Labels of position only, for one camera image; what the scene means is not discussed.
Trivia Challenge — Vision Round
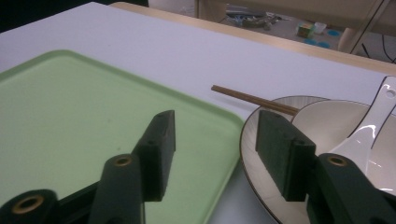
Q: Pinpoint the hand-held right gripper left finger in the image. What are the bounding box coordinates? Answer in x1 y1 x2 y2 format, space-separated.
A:
132 109 177 203

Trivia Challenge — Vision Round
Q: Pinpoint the metal stand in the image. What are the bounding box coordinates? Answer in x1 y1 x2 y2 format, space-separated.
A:
349 0 394 56

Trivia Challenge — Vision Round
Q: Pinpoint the clear plastic cup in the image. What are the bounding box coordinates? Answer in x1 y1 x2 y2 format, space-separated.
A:
313 21 328 35

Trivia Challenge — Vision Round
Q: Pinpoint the colourful cube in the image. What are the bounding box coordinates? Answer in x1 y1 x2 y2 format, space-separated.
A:
296 22 316 39

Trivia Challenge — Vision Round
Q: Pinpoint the brown wooden chopstick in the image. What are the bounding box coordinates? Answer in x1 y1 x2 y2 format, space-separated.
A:
210 84 301 115
248 98 299 118

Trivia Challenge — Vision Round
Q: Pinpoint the light green plastic tray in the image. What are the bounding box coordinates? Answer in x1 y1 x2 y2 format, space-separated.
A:
0 49 246 224

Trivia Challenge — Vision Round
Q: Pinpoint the white plate with dark rim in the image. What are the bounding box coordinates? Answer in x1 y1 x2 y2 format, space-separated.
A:
238 94 396 224

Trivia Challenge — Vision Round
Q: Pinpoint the beige cardboard roll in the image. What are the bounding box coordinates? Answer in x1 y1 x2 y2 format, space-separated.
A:
337 27 357 53

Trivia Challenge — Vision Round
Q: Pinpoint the heap of cables and tools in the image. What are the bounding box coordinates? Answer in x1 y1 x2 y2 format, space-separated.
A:
225 10 283 31

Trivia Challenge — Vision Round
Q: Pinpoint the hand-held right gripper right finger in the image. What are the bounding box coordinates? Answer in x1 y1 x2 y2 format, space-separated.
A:
254 109 318 203

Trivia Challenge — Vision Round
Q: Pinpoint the white bowl with dark rim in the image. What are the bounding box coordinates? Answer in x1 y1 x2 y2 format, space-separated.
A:
290 99 396 198

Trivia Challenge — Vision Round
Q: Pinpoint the white ceramic spoon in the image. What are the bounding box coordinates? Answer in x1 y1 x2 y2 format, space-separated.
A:
329 75 396 176

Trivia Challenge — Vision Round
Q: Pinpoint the black cable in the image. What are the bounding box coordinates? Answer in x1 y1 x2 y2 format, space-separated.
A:
361 33 396 63

